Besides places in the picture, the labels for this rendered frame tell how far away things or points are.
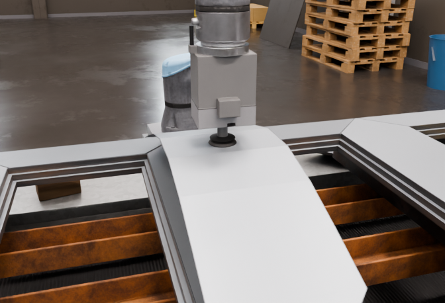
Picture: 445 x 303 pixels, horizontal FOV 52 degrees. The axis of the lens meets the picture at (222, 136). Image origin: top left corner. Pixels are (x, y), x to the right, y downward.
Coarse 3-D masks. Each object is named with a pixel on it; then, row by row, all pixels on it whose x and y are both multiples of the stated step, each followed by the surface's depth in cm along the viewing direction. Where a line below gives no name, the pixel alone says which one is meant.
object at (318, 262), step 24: (264, 240) 54; (288, 240) 54; (312, 240) 54; (336, 240) 55; (216, 264) 51; (240, 264) 51; (264, 264) 51; (288, 264) 52; (312, 264) 52; (336, 264) 52; (216, 288) 49; (240, 288) 49; (264, 288) 49; (288, 288) 49; (312, 288) 50; (336, 288) 50
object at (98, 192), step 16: (304, 160) 134; (320, 160) 134; (128, 176) 124; (320, 176) 125; (336, 176) 126; (352, 176) 128; (16, 192) 115; (32, 192) 115; (96, 192) 115; (112, 192) 115; (128, 192) 115; (144, 192) 115; (16, 208) 107; (32, 208) 107; (48, 208) 107; (64, 208) 108; (80, 208) 109; (96, 208) 110; (112, 208) 111; (128, 208) 112; (16, 224) 106
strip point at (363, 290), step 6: (360, 288) 50; (366, 288) 50; (330, 294) 49; (336, 294) 49; (342, 294) 50; (348, 294) 50; (354, 294) 50; (360, 294) 50; (300, 300) 49; (306, 300) 49; (312, 300) 49; (318, 300) 49; (324, 300) 49; (330, 300) 49; (336, 300) 49; (342, 300) 49; (348, 300) 49; (354, 300) 49; (360, 300) 49
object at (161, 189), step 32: (416, 128) 111; (96, 160) 92; (128, 160) 94; (160, 160) 91; (352, 160) 99; (0, 192) 80; (160, 192) 79; (416, 192) 81; (0, 224) 73; (160, 224) 73; (192, 256) 61; (192, 288) 55
